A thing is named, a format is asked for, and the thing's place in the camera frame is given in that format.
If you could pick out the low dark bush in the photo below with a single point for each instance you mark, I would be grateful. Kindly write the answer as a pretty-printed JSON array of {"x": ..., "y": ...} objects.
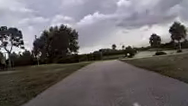
[{"x": 160, "y": 53}]

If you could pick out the small round tree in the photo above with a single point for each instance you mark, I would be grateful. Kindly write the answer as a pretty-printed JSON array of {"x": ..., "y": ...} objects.
[{"x": 155, "y": 40}]

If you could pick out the slim round-crowned tree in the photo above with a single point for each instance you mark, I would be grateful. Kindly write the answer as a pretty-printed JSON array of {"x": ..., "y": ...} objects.
[{"x": 177, "y": 31}]

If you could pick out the distant tree line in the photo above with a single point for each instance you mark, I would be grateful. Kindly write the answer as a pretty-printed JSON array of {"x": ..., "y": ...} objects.
[{"x": 122, "y": 50}]

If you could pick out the large dark tree clump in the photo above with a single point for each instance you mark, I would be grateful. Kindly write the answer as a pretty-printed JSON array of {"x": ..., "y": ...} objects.
[{"x": 56, "y": 43}]

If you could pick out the tall spreading tree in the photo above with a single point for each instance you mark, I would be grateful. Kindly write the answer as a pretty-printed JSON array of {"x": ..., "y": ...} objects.
[{"x": 5, "y": 38}]

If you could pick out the grey asphalt path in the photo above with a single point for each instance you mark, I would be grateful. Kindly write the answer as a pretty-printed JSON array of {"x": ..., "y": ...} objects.
[{"x": 106, "y": 88}]

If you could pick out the pale paved area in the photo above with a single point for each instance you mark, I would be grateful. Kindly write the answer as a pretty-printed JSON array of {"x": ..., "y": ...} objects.
[{"x": 149, "y": 54}]

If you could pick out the dark hedge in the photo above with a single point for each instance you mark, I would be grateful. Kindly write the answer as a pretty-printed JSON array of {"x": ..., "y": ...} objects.
[{"x": 79, "y": 58}]

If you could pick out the grass field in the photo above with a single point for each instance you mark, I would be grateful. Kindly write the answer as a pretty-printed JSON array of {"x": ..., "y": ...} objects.
[{"x": 15, "y": 84}]

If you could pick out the grass verge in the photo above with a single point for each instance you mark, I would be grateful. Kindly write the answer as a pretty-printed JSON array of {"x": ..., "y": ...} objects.
[{"x": 177, "y": 65}]

